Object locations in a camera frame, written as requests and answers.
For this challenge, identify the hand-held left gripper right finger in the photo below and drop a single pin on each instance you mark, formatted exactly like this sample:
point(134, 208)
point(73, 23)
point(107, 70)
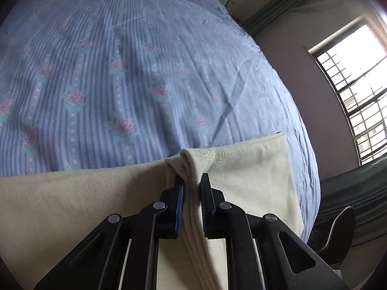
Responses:
point(205, 208)

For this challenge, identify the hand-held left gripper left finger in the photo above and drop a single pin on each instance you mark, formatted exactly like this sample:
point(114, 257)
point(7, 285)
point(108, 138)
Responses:
point(180, 208)

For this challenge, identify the cream pants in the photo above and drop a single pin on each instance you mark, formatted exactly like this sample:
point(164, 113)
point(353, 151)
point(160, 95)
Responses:
point(75, 205)

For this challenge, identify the blue floral striped bedsheet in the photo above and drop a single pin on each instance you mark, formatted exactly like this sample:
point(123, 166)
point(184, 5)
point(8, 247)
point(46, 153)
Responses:
point(136, 66)

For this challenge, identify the green curtain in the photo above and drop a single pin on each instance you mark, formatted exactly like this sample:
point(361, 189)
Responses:
point(362, 193)
point(287, 9)

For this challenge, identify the barred window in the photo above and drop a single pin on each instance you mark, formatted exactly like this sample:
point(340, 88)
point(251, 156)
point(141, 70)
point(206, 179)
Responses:
point(356, 90)

